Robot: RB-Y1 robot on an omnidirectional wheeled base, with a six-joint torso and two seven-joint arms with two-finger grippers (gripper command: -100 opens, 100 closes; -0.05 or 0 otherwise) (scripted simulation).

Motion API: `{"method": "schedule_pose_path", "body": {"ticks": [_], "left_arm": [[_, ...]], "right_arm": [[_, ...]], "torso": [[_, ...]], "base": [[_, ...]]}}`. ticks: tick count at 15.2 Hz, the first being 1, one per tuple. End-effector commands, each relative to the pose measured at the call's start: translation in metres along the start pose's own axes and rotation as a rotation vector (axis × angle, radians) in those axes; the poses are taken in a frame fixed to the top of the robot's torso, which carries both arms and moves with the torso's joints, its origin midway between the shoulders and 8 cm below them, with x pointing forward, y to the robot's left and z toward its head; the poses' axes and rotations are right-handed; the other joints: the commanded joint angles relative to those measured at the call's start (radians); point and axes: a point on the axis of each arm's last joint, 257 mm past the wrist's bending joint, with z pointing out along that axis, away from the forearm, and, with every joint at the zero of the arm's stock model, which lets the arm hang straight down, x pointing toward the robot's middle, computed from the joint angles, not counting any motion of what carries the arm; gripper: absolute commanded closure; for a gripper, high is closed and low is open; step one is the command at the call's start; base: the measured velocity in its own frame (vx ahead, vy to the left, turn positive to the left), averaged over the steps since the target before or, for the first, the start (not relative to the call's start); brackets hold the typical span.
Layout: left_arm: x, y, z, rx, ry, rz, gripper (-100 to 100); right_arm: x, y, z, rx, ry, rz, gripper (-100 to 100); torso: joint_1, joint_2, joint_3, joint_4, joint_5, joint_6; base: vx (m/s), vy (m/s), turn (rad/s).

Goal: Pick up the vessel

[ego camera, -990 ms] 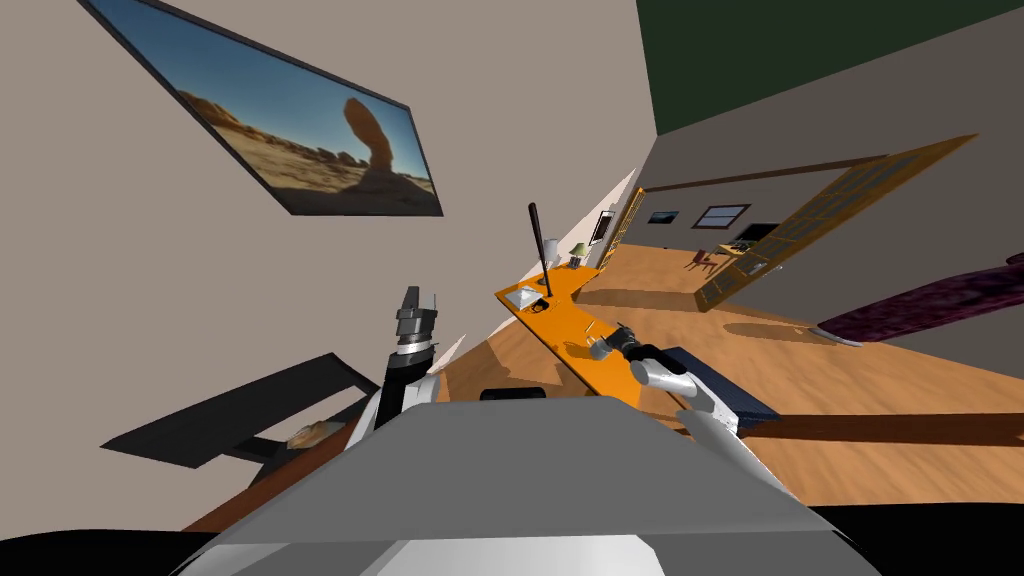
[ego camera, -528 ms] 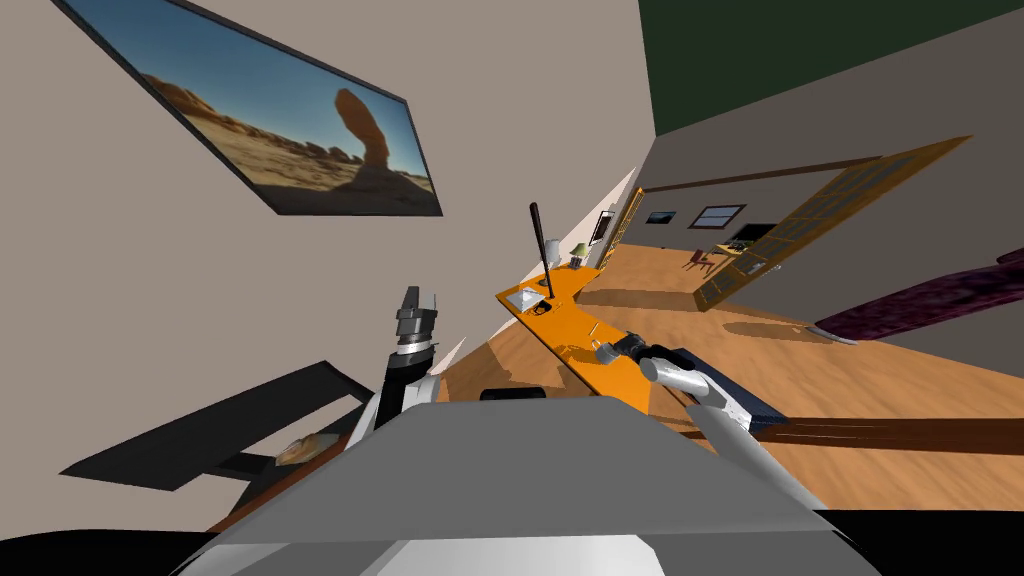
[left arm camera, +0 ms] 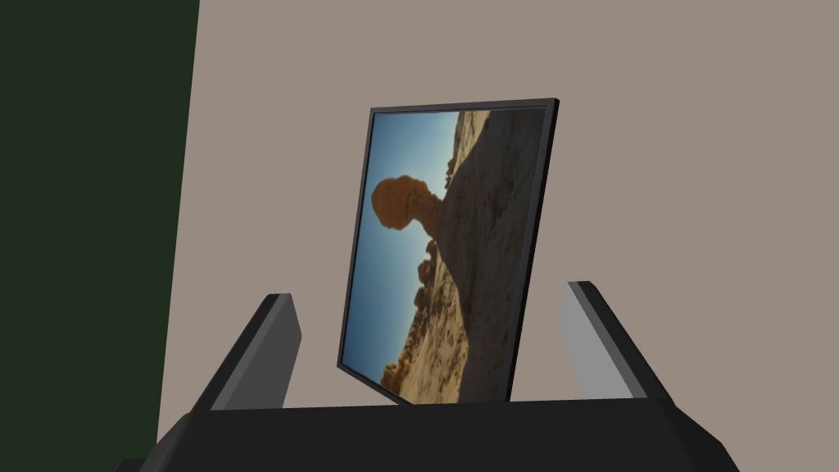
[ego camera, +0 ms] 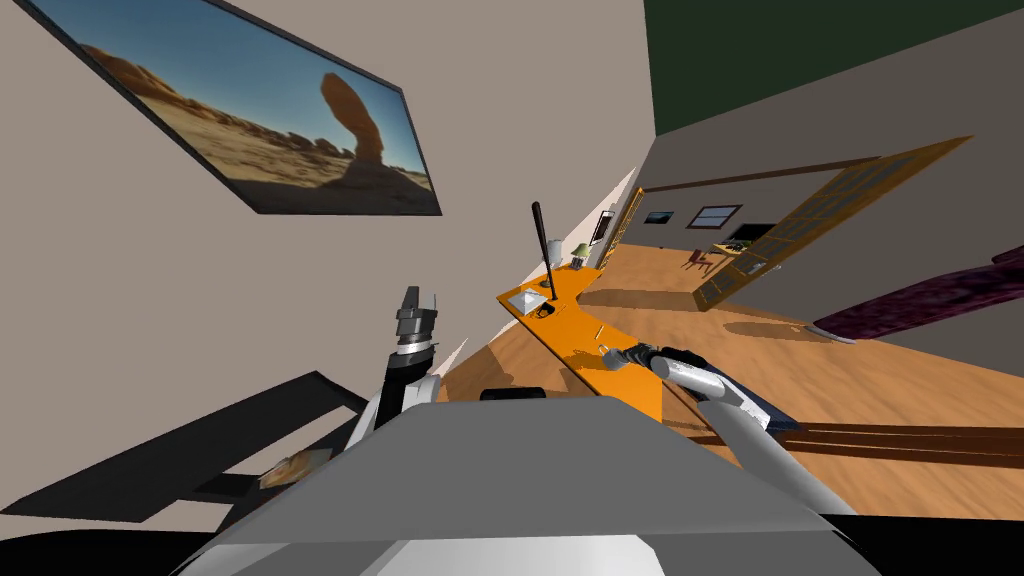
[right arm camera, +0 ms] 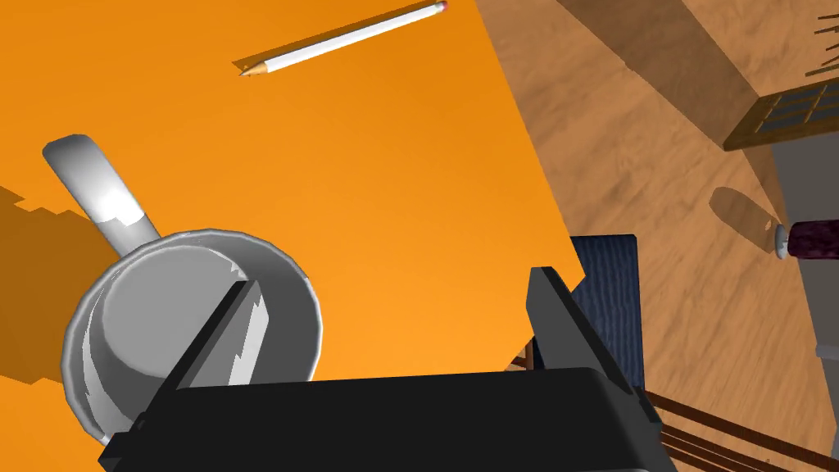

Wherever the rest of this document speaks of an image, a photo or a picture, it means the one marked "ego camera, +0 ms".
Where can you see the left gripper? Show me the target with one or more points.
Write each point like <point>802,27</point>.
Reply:
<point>416,325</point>

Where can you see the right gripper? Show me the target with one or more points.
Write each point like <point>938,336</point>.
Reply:
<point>638,355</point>

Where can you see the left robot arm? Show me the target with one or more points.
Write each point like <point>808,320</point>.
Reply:
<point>394,392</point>

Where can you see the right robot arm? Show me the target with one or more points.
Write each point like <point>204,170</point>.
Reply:
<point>744,436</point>

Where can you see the orange desk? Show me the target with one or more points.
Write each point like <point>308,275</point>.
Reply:
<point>576,336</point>

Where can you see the black mug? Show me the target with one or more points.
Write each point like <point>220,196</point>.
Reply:
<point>546,310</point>

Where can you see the green shade table lamp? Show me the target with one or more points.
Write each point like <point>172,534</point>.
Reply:
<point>581,253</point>

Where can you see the white cylinder vase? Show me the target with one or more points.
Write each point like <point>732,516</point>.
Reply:
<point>554,254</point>

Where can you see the black baseball bat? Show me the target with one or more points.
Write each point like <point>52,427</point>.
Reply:
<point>545,248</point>

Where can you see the small black framed picture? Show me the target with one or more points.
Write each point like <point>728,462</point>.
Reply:
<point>602,227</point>

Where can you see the red chair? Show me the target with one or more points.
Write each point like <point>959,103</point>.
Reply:
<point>700,259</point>

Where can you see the yellow lattice door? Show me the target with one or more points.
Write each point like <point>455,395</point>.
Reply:
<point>808,228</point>
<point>626,224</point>

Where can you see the small landscape picture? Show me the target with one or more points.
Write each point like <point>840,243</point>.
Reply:
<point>658,217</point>

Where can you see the yellow dining table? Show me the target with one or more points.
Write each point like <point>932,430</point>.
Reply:
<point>730,249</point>

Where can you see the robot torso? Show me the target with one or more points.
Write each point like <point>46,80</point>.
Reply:
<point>512,488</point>

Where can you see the brown framed window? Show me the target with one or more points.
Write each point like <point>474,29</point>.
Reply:
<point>714,216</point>

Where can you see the black television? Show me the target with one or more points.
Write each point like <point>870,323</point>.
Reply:
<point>754,232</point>

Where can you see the framed desert picture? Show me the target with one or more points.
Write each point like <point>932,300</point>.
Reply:
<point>264,128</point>

